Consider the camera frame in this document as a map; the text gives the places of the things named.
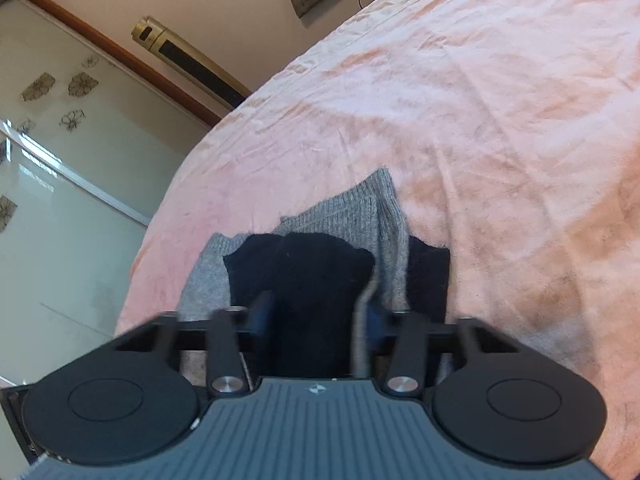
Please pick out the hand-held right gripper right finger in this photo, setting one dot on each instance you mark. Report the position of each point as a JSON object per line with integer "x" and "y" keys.
{"x": 373, "y": 321}

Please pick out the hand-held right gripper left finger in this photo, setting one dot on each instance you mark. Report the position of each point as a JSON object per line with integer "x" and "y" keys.
{"x": 263, "y": 316}

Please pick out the grey and navy knit sweater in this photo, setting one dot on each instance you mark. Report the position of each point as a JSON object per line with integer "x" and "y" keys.
{"x": 350, "y": 210}

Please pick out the frosted glass wardrobe door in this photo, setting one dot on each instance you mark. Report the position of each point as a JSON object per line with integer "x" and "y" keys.
{"x": 65, "y": 200}

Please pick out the pink blanket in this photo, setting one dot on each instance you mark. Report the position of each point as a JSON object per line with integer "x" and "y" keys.
{"x": 500, "y": 110}

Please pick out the gold standing air conditioner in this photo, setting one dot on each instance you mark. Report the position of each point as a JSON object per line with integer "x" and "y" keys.
{"x": 190, "y": 57}

